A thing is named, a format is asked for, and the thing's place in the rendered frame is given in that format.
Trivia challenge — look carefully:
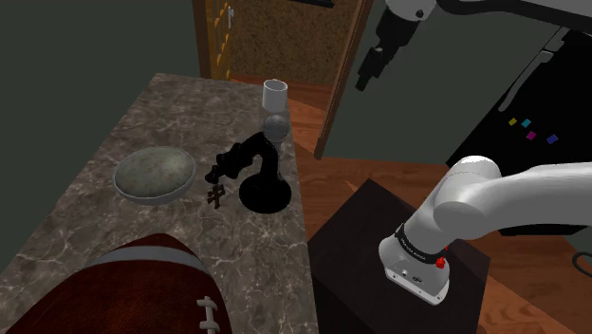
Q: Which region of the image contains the white cup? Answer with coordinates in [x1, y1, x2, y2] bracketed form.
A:
[262, 79, 289, 115]

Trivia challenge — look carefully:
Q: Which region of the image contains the grey stone bowl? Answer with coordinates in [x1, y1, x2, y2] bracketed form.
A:
[112, 145, 196, 207]

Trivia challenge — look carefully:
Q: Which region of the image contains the grey ball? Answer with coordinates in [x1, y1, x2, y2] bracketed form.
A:
[263, 114, 291, 143]

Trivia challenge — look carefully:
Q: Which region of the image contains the dark robot stand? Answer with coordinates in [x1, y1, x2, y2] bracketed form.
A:
[306, 177, 491, 334]

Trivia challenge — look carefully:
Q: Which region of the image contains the black cable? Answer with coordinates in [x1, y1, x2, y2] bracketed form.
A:
[571, 250, 592, 280]

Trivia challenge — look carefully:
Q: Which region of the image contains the black microscope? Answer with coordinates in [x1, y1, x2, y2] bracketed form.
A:
[205, 131, 293, 215]

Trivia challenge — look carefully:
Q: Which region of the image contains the small dark cross figure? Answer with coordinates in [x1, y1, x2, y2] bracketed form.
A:
[206, 183, 228, 211]

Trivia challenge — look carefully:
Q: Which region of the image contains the brown american football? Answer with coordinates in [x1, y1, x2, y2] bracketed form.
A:
[3, 232, 233, 334]

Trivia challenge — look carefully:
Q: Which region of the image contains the black refrigerator with magnets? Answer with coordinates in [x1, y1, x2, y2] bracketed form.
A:
[445, 25, 592, 238]

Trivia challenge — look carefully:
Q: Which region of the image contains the yellow panelled door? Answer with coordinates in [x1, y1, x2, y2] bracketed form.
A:
[204, 0, 236, 83]

